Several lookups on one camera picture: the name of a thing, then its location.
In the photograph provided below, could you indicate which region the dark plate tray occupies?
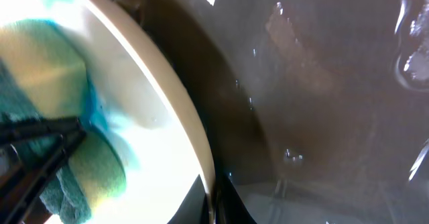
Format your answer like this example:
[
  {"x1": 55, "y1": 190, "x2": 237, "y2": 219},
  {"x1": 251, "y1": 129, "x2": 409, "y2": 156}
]
[{"x1": 86, "y1": 0, "x2": 429, "y2": 224}]

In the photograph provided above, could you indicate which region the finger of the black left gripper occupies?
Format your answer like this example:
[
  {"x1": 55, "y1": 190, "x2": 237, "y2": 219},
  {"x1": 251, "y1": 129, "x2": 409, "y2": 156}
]
[{"x1": 1, "y1": 117, "x2": 86, "y2": 223}]

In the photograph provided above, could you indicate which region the green yellow sponge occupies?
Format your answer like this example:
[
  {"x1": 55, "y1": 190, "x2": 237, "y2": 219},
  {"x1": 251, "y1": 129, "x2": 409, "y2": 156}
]
[{"x1": 1, "y1": 19, "x2": 126, "y2": 223}]

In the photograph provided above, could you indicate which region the white plate blue stain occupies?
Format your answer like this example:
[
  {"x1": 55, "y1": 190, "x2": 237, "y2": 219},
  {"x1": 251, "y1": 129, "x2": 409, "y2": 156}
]
[{"x1": 1, "y1": 0, "x2": 215, "y2": 223}]

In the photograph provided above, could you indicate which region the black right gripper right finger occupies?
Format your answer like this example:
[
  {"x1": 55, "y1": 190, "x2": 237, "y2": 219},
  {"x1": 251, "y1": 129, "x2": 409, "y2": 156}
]
[{"x1": 215, "y1": 175, "x2": 256, "y2": 224}]

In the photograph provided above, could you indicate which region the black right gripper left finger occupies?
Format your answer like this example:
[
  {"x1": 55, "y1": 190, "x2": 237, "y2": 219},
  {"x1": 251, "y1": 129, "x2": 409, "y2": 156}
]
[{"x1": 168, "y1": 176, "x2": 210, "y2": 224}]

